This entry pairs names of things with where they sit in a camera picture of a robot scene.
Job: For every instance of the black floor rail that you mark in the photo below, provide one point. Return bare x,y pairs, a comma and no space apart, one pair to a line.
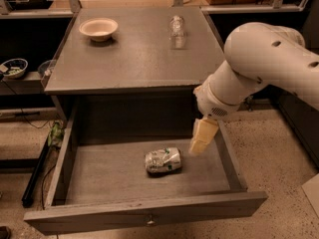
27,198

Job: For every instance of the beige paper bowl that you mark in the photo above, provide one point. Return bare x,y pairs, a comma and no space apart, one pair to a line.
99,29

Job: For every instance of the grey side shelf left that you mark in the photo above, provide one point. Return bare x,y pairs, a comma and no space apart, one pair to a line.
29,84

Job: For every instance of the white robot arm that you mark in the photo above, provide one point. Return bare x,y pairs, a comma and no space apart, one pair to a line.
256,55

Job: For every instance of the clear plastic bottle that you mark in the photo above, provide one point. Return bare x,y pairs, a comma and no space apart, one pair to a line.
177,34

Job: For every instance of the blue patterned bowl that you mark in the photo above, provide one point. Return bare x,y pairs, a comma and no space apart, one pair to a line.
13,68

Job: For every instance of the green chip bag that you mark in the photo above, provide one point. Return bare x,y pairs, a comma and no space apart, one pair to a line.
56,135

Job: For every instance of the grey cabinet counter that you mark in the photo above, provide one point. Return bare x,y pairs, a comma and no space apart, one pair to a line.
139,58

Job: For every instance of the grey bowl on shelf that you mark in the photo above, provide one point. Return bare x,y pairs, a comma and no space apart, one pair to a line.
46,68

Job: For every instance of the metal drawer knob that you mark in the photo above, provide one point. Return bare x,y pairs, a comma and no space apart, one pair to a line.
151,221

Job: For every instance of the open grey top drawer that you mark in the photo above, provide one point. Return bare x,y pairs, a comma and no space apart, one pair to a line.
100,181

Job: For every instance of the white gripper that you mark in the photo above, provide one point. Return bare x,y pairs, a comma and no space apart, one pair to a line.
211,102

